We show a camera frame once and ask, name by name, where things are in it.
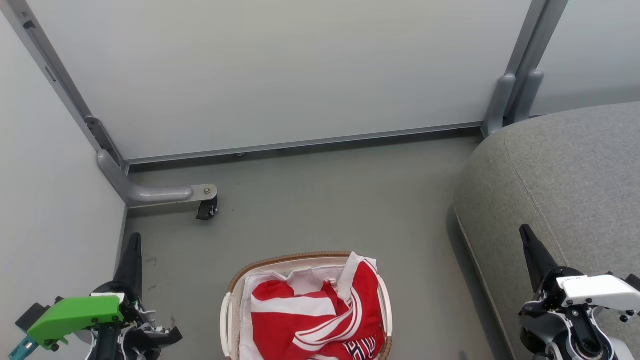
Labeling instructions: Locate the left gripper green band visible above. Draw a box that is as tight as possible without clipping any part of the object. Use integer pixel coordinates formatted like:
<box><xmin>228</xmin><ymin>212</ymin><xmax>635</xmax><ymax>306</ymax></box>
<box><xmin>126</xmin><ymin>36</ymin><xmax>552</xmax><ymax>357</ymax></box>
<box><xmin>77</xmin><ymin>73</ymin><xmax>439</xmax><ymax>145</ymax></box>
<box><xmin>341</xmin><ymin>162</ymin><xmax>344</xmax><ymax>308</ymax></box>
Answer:
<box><xmin>15</xmin><ymin>232</ymin><xmax>183</xmax><ymax>352</ymax></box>

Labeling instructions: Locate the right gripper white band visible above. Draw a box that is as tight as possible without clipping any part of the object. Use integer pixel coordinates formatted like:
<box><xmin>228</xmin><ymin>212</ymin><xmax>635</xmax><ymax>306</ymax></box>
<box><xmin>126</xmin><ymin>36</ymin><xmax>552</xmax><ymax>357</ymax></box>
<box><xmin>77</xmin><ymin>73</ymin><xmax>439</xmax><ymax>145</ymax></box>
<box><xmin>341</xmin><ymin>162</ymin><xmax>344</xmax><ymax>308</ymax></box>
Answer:
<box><xmin>519</xmin><ymin>224</ymin><xmax>640</xmax><ymax>327</ymax></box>

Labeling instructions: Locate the red white striped jersey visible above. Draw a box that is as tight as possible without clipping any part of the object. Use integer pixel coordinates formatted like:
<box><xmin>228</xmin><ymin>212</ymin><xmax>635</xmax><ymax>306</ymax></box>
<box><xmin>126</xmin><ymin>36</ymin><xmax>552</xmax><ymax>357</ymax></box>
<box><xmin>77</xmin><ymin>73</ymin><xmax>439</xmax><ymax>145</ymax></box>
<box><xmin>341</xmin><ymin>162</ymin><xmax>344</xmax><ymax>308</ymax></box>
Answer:
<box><xmin>250</xmin><ymin>252</ymin><xmax>387</xmax><ymax>360</ymax></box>

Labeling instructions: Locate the grey fabric sofa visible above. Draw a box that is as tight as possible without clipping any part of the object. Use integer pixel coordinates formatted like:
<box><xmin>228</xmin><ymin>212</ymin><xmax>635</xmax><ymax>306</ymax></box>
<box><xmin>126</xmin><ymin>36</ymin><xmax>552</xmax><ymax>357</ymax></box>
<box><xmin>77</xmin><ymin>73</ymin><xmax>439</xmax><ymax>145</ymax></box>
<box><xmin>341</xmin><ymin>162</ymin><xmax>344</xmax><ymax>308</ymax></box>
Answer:
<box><xmin>452</xmin><ymin>101</ymin><xmax>640</xmax><ymax>360</ymax></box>

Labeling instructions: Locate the grey partition foot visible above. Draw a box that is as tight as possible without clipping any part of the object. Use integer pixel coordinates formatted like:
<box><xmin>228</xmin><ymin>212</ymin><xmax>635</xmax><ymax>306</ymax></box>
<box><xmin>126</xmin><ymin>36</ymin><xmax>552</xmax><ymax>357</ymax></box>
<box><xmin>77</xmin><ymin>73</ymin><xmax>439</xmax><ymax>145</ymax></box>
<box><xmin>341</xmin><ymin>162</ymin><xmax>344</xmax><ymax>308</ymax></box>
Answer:
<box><xmin>96</xmin><ymin>149</ymin><xmax>219</xmax><ymax>209</ymax></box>

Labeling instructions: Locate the black caster wheel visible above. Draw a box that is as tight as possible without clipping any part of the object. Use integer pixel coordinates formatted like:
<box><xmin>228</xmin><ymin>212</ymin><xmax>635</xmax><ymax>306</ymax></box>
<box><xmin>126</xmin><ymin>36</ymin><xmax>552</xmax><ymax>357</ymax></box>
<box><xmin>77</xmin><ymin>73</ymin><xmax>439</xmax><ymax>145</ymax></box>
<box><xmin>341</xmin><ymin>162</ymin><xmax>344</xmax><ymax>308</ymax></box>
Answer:
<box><xmin>195</xmin><ymin>197</ymin><xmax>220</xmax><ymax>221</ymax></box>

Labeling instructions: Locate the white basket with wicker rim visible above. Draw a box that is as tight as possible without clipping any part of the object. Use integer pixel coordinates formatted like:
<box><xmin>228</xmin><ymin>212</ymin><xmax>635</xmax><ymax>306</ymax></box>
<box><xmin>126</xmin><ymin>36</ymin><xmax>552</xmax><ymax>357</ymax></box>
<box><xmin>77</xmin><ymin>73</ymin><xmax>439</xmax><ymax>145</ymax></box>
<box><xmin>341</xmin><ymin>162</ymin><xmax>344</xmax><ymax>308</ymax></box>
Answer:
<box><xmin>220</xmin><ymin>251</ymin><xmax>394</xmax><ymax>360</ymax></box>

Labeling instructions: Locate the wide white partition panel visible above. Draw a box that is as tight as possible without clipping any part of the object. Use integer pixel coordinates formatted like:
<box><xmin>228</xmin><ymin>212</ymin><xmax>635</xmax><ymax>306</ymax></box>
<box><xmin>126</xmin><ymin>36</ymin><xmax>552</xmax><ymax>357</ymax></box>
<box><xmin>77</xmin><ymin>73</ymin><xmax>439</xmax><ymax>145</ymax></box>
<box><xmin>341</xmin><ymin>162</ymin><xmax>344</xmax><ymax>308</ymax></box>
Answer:
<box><xmin>25</xmin><ymin>0</ymin><xmax>534</xmax><ymax>166</ymax></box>

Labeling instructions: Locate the grey double partition post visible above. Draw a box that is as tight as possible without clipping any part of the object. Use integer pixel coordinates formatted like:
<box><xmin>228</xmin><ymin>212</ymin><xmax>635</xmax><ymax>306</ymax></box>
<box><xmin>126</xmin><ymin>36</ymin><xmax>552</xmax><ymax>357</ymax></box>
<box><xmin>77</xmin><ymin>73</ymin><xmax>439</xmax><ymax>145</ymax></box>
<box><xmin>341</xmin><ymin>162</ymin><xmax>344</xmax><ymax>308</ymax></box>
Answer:
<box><xmin>481</xmin><ymin>0</ymin><xmax>570</xmax><ymax>139</ymax></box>

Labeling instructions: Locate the grey partition post with foot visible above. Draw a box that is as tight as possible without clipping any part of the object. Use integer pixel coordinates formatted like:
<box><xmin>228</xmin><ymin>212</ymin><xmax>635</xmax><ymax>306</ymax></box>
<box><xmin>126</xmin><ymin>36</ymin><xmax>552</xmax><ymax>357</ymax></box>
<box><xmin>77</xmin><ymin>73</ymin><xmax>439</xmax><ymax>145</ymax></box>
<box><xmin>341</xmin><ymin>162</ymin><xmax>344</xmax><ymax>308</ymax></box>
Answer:
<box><xmin>0</xmin><ymin>0</ymin><xmax>130</xmax><ymax>176</ymax></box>

